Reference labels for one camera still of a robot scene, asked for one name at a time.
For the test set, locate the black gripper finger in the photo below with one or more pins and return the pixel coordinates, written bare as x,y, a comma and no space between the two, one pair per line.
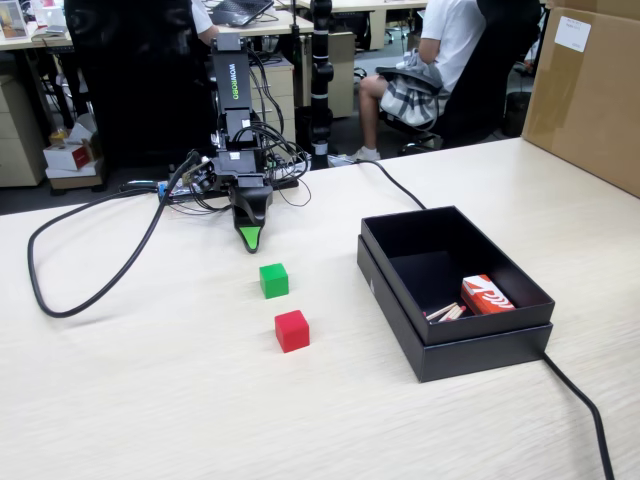
255,202
249,239

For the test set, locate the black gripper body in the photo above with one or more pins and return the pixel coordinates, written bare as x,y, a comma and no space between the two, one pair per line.
240,167

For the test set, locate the green cube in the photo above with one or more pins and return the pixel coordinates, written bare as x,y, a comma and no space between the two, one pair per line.
273,281

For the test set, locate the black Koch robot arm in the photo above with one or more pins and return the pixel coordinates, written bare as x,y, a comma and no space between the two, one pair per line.
231,85

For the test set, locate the red cube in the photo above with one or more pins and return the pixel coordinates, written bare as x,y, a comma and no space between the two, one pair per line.
291,332

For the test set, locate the black jointed pole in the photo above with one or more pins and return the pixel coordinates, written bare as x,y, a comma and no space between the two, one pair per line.
321,90

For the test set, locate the black mesh high-back chair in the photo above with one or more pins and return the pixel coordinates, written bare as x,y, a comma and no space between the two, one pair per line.
140,75

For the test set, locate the person in white sleeve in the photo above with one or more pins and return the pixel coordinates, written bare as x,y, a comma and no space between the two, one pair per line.
202,22

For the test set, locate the black laptop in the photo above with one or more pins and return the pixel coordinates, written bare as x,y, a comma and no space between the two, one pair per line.
240,11

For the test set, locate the white red carton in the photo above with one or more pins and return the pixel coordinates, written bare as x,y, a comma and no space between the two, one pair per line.
70,159

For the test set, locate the black cardboard box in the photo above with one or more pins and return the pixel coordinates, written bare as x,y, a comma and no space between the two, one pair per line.
440,250

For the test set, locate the red tipped wooden match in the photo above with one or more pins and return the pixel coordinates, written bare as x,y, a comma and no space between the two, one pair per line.
441,310
457,315
450,313

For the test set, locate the book on desk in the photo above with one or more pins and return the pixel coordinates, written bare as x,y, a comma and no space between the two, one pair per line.
50,34

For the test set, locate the orange white matchbox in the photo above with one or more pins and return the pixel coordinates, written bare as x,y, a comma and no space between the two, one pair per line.
487,296

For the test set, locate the seated person white shirt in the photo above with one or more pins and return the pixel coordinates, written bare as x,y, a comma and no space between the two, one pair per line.
450,40

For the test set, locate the black box lid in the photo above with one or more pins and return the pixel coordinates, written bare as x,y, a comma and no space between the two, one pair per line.
480,357

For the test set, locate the black office chair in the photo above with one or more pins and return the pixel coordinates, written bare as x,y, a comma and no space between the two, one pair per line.
500,75

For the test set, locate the large brown cardboard box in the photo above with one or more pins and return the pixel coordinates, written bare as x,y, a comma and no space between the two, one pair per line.
585,95

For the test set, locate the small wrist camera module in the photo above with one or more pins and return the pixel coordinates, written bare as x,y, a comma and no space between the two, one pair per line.
199,174

